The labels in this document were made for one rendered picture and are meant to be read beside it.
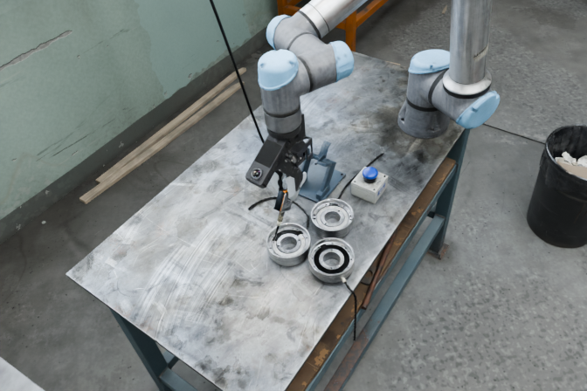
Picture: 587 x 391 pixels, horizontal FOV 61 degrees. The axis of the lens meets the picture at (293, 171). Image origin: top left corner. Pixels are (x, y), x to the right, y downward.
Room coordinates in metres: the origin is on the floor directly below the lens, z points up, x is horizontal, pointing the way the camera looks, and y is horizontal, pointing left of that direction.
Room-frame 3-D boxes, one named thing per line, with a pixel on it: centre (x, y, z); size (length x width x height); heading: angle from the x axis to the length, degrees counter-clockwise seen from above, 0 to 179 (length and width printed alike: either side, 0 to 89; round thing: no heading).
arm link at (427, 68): (1.16, -0.41, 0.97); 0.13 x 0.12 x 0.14; 27
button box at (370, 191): (0.91, -0.20, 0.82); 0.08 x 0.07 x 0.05; 141
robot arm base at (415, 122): (1.16, -0.40, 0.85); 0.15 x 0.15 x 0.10
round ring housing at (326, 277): (0.67, -0.07, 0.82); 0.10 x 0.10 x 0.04
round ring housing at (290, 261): (0.73, 0.03, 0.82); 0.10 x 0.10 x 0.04
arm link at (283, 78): (0.81, 0.01, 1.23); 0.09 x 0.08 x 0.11; 117
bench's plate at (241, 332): (1.00, -0.04, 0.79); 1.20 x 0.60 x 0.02; 141
